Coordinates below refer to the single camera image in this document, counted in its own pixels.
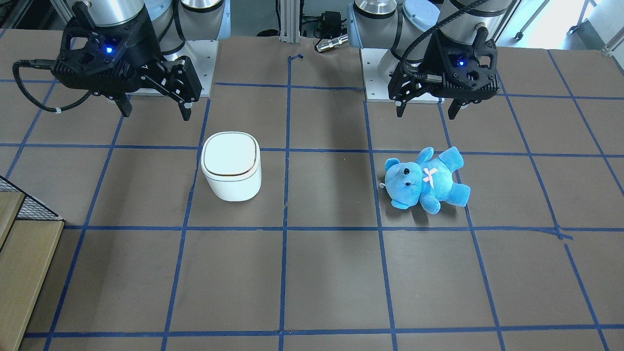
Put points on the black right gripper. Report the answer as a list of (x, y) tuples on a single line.
[(143, 47)]

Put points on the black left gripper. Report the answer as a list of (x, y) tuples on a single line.
[(423, 61)]

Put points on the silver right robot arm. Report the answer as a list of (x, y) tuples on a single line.
[(186, 19)]

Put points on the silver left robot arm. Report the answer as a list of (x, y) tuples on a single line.
[(406, 28)]

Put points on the white trash can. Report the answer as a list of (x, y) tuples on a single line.
[(231, 163)]

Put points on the blue teddy bear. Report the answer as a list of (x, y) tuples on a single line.
[(427, 181)]

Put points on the silver metal connector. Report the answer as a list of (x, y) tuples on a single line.
[(331, 44)]

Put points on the black power adapter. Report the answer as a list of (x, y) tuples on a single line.
[(330, 21)]

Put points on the aluminium frame post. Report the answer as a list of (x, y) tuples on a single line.
[(289, 21)]

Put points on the wooden shelf with wire mesh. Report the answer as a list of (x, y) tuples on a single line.
[(30, 233)]

